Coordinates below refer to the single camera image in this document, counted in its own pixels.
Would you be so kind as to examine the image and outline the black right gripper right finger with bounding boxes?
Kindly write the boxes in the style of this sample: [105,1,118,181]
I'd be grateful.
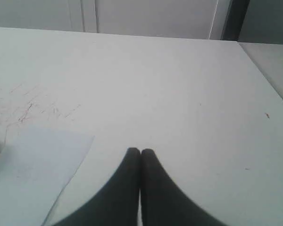
[141,149,224,226]

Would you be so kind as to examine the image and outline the dark vertical post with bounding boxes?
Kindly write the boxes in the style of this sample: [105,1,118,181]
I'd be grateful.
[221,0,250,41]

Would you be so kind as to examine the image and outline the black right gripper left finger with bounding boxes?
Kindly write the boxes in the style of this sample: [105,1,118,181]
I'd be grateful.
[55,147,141,226]

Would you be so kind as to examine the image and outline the white paper sheet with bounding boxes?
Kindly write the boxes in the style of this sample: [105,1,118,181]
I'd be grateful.
[0,128,93,226]

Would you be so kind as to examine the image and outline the white cabinet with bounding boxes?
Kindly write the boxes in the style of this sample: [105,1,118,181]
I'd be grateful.
[0,0,230,40]

